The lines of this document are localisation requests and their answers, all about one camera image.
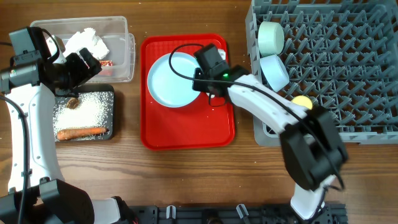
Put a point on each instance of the grey dishwasher rack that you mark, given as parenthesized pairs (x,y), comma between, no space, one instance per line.
(340,54)

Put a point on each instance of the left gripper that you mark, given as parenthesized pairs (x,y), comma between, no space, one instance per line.
(83,73)

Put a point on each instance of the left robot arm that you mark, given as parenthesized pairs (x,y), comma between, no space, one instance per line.
(37,192)

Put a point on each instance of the light blue plate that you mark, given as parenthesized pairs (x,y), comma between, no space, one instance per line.
(169,89)

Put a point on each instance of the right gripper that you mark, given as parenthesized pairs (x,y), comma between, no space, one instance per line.
(197,86)

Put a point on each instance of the white napkin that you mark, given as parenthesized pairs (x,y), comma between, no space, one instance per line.
(87,39)

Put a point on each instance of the yellow cup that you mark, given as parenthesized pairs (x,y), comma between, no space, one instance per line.
(303,101)

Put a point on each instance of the green bowl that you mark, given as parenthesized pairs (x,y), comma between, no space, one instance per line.
(270,38)

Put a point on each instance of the black plastic tray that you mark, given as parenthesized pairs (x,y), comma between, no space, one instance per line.
(110,112)

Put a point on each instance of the red snack wrapper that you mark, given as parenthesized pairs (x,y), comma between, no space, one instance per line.
(106,68)

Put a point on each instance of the clear plastic waste bin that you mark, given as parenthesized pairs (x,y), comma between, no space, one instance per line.
(114,33)

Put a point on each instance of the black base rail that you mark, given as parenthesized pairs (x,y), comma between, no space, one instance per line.
(265,214)

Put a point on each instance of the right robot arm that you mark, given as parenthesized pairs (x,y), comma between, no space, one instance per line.
(312,148)

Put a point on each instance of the white rice pile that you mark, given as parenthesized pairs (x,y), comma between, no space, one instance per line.
(87,113)

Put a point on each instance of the red serving tray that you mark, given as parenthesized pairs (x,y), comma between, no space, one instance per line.
(196,125)

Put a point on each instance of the light blue bowl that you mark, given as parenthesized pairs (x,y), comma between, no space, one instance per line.
(275,72)

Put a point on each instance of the brown food scrap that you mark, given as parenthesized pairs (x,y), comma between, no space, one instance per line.
(73,103)

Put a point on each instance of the orange carrot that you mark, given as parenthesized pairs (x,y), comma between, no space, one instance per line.
(69,134)

